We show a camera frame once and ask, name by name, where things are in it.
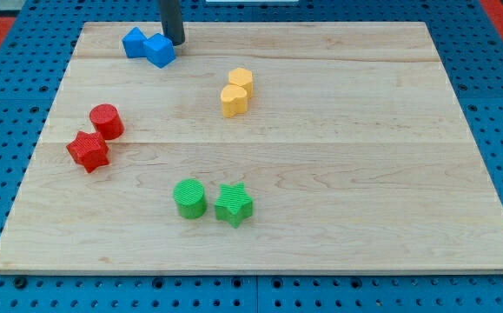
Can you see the wooden board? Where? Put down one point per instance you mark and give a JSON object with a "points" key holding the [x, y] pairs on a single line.
{"points": [[354, 148]]}

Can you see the green star block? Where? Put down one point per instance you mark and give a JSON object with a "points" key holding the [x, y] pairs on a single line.
{"points": [[233, 204]]}

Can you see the yellow heart block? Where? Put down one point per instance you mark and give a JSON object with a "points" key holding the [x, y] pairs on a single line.
{"points": [[234, 100]]}

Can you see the green cylinder block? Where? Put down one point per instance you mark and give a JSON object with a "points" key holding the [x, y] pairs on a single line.
{"points": [[190, 199]]}

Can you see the yellow hexagon block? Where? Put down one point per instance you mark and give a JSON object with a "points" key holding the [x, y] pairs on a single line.
{"points": [[243, 78]]}

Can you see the blue cube block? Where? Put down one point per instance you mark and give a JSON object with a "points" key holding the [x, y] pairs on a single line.
{"points": [[159, 50]]}

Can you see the red cylinder block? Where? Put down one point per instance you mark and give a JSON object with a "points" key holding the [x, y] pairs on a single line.
{"points": [[106, 120]]}

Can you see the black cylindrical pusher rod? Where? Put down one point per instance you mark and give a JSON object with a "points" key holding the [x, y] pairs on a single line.
{"points": [[171, 20]]}

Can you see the blue pentagon block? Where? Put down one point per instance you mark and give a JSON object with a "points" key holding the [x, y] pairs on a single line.
{"points": [[133, 43]]}

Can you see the red star block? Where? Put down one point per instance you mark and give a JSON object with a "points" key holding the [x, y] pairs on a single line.
{"points": [[89, 150]]}

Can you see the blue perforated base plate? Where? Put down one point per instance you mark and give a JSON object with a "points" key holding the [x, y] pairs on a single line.
{"points": [[36, 41]]}

